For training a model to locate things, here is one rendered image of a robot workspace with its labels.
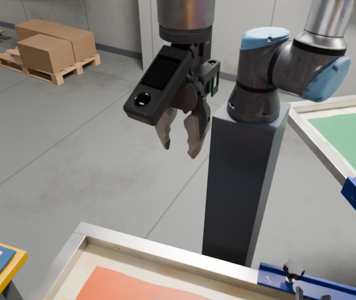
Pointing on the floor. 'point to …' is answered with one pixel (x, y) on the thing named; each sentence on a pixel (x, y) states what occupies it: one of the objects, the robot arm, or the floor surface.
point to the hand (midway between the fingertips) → (178, 150)
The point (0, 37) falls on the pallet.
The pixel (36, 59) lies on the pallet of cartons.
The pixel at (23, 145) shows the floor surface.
